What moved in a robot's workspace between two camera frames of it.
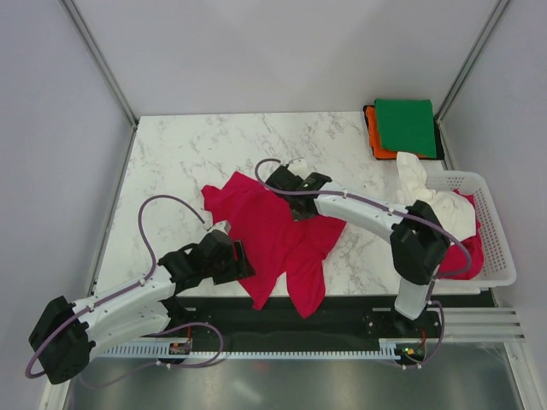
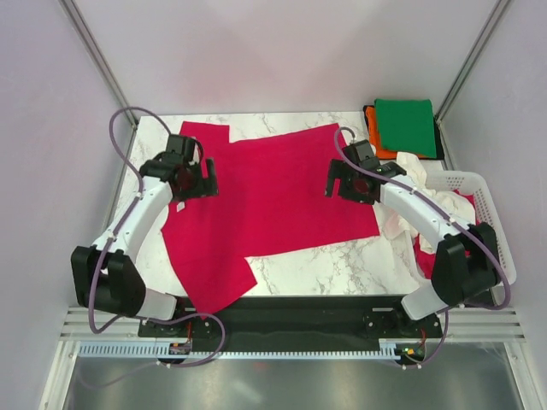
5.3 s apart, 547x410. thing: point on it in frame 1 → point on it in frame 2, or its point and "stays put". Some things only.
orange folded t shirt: [374, 140] stays put
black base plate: [344, 321] stays put
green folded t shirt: [407, 125] stays put
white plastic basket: [498, 268] stays put
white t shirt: [455, 214] stays put
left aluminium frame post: [101, 61] stays put
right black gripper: [297, 218] → [338, 168]
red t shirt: [276, 243] → [270, 196]
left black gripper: [239, 268] → [206, 187]
